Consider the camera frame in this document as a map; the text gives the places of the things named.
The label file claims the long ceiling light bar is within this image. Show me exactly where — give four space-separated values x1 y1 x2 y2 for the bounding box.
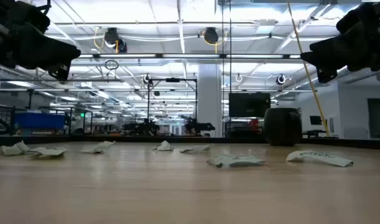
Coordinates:
77 53 302 60

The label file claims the black robot station frame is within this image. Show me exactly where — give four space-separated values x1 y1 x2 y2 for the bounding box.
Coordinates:
147 77 198 138

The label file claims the dark green mug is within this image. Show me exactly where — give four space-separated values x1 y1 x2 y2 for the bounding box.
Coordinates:
264 107 303 147

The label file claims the black ceiling cable loop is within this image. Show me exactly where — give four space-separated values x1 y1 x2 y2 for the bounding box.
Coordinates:
104 59 120 71

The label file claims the black hose loop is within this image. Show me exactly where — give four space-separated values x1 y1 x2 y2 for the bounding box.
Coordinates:
0 116 11 135

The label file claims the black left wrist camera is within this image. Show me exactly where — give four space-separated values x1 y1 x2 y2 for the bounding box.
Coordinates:
17 0 51 32

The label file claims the thin black hanging cable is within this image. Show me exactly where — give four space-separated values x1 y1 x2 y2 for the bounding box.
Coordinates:
221 0 225 138
229 0 232 94

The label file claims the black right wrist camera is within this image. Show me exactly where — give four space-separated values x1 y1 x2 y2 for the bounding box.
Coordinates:
336 2 376 34

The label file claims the blue plastic bin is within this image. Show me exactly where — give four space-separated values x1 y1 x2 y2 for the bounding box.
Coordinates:
14 112 65 130

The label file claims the black table frame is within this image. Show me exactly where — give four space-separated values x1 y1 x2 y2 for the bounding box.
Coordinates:
0 134 380 150

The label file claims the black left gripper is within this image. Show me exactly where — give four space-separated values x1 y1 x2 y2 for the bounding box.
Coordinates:
0 12 82 81

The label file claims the white building column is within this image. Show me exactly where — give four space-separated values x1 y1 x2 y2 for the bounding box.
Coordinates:
197 63 224 138

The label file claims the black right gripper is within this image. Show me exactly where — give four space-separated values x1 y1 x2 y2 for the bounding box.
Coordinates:
301 18 380 84

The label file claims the dark equipment cart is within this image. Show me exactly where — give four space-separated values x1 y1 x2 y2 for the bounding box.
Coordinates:
224 117 265 138

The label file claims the yellow hanging cable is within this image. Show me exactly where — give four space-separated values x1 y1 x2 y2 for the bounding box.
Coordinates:
285 0 331 138

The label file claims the black cart frame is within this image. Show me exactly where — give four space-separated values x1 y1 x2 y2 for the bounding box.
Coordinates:
39 106 93 135

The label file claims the black ceiling cord reel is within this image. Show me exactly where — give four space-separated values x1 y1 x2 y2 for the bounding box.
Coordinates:
93 26 128 54
201 26 228 54

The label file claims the white green sweetener packet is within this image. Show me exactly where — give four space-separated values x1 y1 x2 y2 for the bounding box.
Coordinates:
285 150 354 168
179 144 211 154
0 139 31 156
153 140 174 152
27 146 67 159
80 140 116 154
207 154 267 169

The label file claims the dark grey door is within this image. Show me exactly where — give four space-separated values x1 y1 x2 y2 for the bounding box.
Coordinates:
367 98 380 140

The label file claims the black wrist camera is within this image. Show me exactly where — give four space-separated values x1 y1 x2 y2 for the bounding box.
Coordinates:
17 0 51 32
336 2 376 34

